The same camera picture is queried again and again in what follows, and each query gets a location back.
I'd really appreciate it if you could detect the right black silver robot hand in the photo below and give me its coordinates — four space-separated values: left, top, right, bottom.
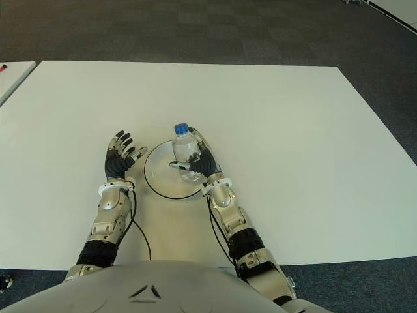
168 127 223 180

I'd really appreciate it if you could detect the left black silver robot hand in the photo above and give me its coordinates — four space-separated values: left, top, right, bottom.
104 130 148 181

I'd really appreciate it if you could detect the clear water bottle blue cap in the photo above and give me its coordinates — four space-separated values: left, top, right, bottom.
171 123 203 182

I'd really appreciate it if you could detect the white plate black rim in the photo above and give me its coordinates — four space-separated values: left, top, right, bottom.
143 138 212 199

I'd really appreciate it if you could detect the grey robot torso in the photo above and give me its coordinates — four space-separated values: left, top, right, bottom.
0 259 294 313

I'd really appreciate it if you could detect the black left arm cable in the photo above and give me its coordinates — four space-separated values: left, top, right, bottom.
125 190 151 261

